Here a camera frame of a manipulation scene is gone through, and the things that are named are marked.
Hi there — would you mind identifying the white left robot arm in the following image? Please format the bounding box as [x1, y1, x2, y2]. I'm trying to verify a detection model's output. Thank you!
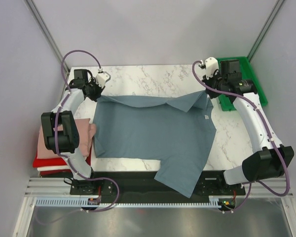
[41, 68, 111, 194]

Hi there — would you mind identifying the white folded t shirt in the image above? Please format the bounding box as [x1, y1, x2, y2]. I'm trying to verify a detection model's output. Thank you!
[37, 165, 70, 172]

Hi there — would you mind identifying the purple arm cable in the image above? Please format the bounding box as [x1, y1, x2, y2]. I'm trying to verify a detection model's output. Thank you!
[192, 60, 291, 197]
[61, 49, 102, 92]

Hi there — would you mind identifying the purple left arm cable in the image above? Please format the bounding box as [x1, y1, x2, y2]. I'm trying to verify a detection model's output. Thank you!
[61, 49, 102, 92]

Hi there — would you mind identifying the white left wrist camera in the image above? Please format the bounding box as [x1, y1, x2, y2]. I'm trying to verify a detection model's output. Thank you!
[95, 71, 111, 88]

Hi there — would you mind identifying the aluminium frame rail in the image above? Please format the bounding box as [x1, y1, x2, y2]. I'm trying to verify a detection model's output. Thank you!
[23, 176, 74, 198]

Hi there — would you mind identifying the light blue cable duct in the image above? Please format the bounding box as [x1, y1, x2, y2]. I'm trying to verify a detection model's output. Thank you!
[35, 197, 236, 208]

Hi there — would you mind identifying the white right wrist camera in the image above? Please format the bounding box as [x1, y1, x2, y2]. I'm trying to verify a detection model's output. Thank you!
[199, 57, 219, 79]

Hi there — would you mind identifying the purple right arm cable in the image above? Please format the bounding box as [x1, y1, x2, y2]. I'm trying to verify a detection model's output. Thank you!
[192, 60, 291, 197]

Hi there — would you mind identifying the pink folded t shirt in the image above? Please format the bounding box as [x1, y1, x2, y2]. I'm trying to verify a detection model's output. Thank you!
[37, 118, 96, 159]

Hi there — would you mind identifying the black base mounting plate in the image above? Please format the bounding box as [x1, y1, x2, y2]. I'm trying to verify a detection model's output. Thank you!
[64, 171, 246, 203]

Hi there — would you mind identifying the green plastic tray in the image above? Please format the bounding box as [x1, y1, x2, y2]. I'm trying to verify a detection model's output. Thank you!
[216, 56, 269, 112]

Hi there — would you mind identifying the dark red folded t shirt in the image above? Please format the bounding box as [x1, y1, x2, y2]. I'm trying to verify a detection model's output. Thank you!
[39, 169, 72, 176]

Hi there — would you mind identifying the blue grey t shirt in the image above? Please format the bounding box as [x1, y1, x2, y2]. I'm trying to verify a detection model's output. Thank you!
[93, 91, 216, 198]

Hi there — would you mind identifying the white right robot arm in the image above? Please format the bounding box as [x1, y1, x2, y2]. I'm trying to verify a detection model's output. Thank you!
[200, 57, 294, 195]

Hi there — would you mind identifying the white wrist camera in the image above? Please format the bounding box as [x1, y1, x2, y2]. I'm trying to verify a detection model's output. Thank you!
[199, 57, 219, 79]
[95, 71, 111, 88]

